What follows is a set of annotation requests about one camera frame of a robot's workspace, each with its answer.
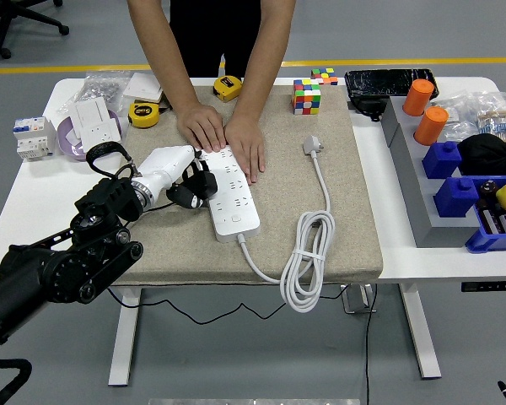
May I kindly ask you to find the person's left hand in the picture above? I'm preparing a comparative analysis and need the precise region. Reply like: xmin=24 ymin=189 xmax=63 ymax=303
xmin=223 ymin=113 xmax=266 ymax=185

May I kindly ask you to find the person's right hand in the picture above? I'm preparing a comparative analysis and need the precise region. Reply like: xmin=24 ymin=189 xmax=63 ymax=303
xmin=176 ymin=103 xmax=229 ymax=153

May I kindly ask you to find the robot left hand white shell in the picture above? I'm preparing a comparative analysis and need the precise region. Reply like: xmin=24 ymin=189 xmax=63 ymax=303
xmin=135 ymin=144 xmax=212 ymax=210

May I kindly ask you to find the black plug with cord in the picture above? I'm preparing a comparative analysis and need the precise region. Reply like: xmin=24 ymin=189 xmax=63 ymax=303
xmin=107 ymin=166 xmax=351 ymax=326

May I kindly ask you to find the white power strip with cord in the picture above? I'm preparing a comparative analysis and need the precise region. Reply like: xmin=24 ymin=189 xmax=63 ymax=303
xmin=196 ymin=133 xmax=336 ymax=314

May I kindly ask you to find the yellow squarish tape measure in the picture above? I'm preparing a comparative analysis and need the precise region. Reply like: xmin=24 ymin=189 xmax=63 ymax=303
xmin=213 ymin=74 xmax=245 ymax=104

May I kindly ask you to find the grey-brown mat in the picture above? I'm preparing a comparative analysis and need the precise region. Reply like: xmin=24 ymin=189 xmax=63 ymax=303
xmin=109 ymin=84 xmax=385 ymax=286

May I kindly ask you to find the yellow round tape measure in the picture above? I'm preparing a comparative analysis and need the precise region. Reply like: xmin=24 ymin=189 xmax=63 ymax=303
xmin=126 ymin=99 xmax=172 ymax=129

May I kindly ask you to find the large colourful puzzle cube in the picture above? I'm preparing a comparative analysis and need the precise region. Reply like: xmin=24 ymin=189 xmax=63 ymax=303
xmin=290 ymin=78 xmax=323 ymax=116

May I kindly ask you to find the person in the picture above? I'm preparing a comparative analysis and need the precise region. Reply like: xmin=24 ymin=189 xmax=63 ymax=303
xmin=168 ymin=0 xmax=265 ymax=79

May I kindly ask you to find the purple bowl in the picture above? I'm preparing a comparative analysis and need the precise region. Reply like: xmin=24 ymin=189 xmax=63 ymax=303
xmin=57 ymin=108 xmax=123 ymax=162

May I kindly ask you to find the small colourful puzzle cube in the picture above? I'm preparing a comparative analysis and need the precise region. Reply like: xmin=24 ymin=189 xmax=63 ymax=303
xmin=310 ymin=67 xmax=339 ymax=87

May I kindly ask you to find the clear bag of screws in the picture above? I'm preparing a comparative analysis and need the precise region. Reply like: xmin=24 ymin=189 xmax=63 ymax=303
xmin=57 ymin=71 xmax=132 ymax=115

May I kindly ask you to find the black table control panel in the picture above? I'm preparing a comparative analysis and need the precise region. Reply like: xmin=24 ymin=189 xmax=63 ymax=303
xmin=460 ymin=281 xmax=506 ymax=293

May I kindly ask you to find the small black device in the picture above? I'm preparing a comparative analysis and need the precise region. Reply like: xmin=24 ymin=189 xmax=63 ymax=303
xmin=348 ymin=95 xmax=388 ymax=123

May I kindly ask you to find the white circuit breaker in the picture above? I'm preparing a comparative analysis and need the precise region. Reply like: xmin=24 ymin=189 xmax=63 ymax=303
xmin=12 ymin=116 xmax=58 ymax=161

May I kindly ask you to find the blue plastic bin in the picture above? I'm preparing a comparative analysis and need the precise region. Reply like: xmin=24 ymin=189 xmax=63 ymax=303
xmin=464 ymin=175 xmax=506 ymax=254

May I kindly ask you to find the black glossy tray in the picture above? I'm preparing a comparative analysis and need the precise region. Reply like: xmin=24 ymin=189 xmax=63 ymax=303
xmin=344 ymin=68 xmax=441 ymax=102

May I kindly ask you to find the grey stepped base block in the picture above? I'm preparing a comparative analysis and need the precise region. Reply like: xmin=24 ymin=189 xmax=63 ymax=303
xmin=380 ymin=95 xmax=480 ymax=249

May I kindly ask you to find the orange cylinder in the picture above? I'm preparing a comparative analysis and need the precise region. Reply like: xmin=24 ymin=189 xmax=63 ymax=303
xmin=412 ymin=105 xmax=449 ymax=147
xmin=402 ymin=78 xmax=435 ymax=117

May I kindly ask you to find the blue block with knob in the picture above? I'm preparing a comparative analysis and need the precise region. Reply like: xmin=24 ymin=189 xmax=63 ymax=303
xmin=422 ymin=140 xmax=464 ymax=181
xmin=433 ymin=175 xmax=481 ymax=219

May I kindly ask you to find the clear bag of parts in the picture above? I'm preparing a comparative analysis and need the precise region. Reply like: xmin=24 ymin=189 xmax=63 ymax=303
xmin=432 ymin=94 xmax=481 ymax=143

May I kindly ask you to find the black office chair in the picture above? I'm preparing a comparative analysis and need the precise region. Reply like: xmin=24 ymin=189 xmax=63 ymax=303
xmin=0 ymin=0 xmax=71 ymax=60

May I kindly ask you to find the black cloth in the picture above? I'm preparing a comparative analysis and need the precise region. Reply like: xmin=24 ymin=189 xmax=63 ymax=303
xmin=455 ymin=133 xmax=506 ymax=177

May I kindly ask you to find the clear bag of resistors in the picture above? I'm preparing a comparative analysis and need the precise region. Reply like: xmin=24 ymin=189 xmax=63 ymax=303
xmin=474 ymin=90 xmax=506 ymax=143

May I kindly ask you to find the white flat switch plate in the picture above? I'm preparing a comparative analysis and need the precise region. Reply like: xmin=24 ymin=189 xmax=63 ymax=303
xmin=121 ymin=72 xmax=164 ymax=103

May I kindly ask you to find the white wall socket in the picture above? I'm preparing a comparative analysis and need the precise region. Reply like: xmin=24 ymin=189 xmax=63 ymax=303
xmin=78 ymin=118 xmax=123 ymax=154

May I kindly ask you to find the white switch panel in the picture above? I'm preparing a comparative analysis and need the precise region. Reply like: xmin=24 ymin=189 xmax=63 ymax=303
xmin=69 ymin=96 xmax=113 ymax=132

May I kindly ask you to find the black hanging cable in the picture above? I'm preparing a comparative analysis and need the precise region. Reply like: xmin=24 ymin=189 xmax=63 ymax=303
xmin=362 ymin=283 xmax=379 ymax=405

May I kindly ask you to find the silver metal bracket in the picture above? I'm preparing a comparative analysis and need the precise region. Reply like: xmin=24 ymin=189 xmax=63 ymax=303
xmin=339 ymin=283 xmax=379 ymax=316

